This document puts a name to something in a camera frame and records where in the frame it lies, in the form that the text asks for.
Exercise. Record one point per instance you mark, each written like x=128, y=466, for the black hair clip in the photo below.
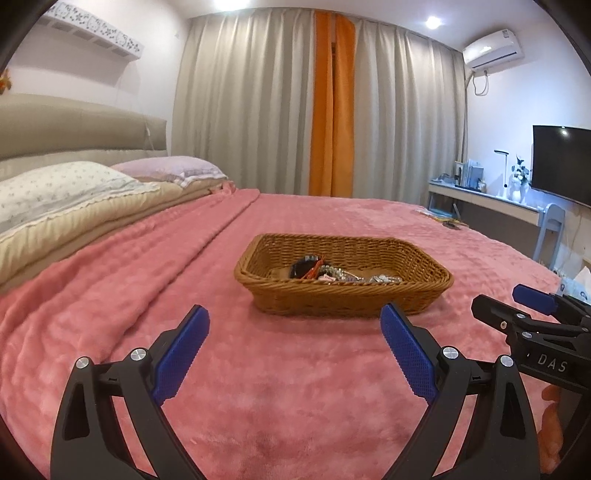
x=300, y=267

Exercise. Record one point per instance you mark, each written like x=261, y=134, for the white floral pillow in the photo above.
x=69, y=184

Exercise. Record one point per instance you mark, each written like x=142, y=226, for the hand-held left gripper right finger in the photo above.
x=411, y=355

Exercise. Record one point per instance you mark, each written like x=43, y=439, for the pale purple pillow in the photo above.
x=171, y=166

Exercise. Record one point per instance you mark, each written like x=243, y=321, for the white vase with plant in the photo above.
x=521, y=168

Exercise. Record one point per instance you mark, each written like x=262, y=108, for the books on desk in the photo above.
x=473, y=173

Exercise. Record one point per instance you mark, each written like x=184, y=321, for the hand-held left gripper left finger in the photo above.
x=180, y=355

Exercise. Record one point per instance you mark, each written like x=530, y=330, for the orange flower ornament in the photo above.
x=4, y=82

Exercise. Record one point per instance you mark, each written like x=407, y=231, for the orange curtain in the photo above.
x=321, y=115
x=344, y=115

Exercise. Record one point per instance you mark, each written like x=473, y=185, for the white air conditioner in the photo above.
x=494, y=48

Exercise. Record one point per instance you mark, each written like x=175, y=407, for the person's right hand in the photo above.
x=551, y=415

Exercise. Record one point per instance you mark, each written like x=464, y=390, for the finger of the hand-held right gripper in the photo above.
x=496, y=311
x=535, y=297

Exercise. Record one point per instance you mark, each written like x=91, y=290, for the black television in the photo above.
x=563, y=161

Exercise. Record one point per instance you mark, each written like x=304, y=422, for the beige quilt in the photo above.
x=115, y=217

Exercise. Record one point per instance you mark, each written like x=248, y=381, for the pink fleece blanket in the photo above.
x=277, y=392

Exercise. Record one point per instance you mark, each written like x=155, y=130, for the white desk lamp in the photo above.
x=506, y=170

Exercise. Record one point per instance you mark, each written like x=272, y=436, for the small dark yellow object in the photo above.
x=455, y=225

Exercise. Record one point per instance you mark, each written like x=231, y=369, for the white printed package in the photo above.
x=577, y=284

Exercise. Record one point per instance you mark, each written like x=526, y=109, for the light blue chair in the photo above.
x=551, y=221

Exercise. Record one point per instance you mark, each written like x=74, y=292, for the brown wicker basket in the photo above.
x=341, y=300

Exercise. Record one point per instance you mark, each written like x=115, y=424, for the round ceiling light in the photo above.
x=433, y=21

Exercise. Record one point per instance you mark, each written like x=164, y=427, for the beige curtain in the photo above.
x=406, y=115
x=244, y=115

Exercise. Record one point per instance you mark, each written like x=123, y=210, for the beige padded headboard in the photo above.
x=69, y=129

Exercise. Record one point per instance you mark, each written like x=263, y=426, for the grey white desk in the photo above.
x=485, y=201

